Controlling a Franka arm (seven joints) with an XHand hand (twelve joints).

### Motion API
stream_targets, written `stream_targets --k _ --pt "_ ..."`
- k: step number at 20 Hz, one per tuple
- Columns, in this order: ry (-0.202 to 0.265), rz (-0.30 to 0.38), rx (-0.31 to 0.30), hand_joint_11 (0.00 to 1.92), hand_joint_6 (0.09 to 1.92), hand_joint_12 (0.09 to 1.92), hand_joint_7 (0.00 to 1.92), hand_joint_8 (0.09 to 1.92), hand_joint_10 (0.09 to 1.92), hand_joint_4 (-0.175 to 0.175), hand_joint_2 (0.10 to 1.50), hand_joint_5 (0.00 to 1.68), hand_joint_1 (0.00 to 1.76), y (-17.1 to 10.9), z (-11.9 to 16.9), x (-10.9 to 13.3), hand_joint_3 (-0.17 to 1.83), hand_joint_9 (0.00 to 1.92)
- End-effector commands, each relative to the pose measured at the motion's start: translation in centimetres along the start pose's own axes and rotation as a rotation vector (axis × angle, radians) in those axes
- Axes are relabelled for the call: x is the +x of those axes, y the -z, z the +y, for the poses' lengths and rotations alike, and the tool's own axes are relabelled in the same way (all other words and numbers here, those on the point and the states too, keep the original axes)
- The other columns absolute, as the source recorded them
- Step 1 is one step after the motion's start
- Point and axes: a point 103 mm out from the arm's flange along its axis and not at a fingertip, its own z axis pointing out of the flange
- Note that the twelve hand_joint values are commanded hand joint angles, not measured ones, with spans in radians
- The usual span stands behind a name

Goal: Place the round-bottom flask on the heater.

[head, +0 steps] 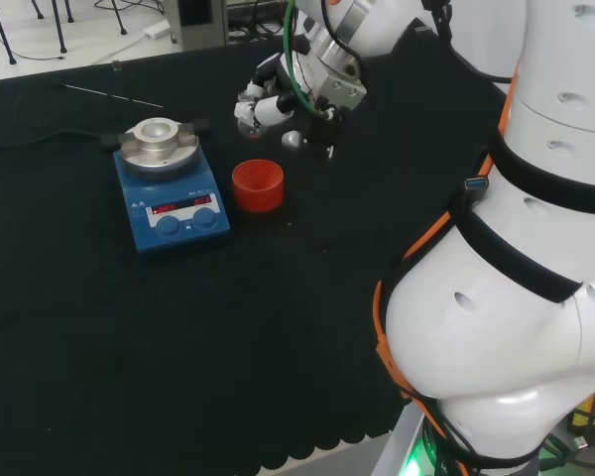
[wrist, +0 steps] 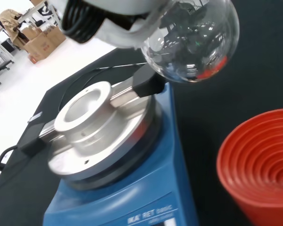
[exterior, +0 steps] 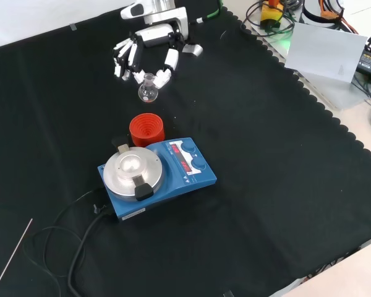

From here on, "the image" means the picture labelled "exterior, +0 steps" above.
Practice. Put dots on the clear round-bottom glass flask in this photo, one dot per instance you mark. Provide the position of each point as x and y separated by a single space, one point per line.
148 92

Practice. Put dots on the thin steel probe rod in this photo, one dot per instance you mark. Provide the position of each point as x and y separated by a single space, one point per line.
10 258

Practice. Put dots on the orange ribbed flask stand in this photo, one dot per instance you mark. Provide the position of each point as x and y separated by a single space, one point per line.
146 129

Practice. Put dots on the yellow stop button box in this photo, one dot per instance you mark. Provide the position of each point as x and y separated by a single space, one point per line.
270 14

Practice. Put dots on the black table cloth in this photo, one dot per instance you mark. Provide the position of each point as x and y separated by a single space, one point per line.
235 185

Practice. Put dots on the blue heater with steel plate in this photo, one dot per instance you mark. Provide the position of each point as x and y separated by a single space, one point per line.
160 173

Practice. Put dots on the pale grey board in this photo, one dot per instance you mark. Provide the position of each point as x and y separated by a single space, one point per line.
326 52

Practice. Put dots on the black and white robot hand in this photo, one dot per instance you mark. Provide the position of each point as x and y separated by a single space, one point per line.
148 46

